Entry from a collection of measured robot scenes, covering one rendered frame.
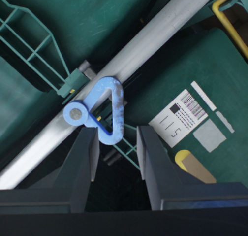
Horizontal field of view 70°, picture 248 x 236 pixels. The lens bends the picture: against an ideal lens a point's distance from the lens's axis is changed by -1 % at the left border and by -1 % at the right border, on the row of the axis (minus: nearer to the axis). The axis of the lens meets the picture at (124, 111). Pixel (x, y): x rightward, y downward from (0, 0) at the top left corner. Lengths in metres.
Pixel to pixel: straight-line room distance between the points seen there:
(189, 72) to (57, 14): 0.21
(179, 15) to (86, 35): 0.13
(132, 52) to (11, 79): 0.19
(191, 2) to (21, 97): 0.28
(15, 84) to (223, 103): 0.34
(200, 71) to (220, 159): 0.17
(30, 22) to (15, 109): 0.14
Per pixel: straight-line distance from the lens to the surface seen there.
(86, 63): 0.25
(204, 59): 0.32
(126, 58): 0.25
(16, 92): 0.33
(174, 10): 0.27
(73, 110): 0.25
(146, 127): 0.15
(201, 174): 0.48
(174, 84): 0.30
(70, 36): 0.29
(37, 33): 0.30
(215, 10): 0.37
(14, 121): 0.35
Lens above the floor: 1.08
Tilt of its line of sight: 10 degrees up
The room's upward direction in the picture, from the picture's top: 133 degrees counter-clockwise
